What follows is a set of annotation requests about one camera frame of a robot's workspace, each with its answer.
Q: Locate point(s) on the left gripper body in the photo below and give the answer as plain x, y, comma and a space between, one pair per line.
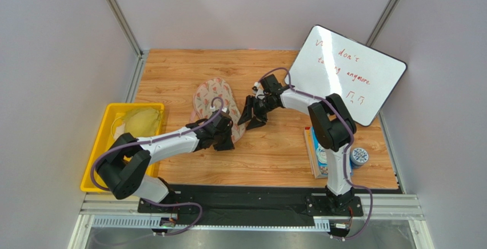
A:
223, 140

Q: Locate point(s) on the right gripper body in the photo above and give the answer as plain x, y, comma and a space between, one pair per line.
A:
259, 108

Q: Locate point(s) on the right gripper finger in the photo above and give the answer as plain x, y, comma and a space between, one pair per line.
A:
256, 122
247, 112

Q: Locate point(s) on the floral mesh laundry bag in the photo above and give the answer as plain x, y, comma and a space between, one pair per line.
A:
203, 100

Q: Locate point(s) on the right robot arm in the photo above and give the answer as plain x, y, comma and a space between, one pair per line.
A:
332, 125

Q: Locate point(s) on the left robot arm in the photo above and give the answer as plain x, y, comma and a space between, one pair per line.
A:
123, 167

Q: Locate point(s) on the yellow bra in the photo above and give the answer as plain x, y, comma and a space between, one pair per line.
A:
142, 122

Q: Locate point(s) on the blue illustrated book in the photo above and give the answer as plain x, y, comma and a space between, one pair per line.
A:
316, 154

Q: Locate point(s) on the whiteboard with red writing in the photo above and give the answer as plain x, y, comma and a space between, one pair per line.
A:
329, 62

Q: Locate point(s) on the yellow plastic bin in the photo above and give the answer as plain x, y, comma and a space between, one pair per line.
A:
91, 181

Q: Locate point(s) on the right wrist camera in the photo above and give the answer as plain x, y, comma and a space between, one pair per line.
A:
258, 91

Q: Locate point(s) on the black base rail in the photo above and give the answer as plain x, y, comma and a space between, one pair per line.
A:
252, 206

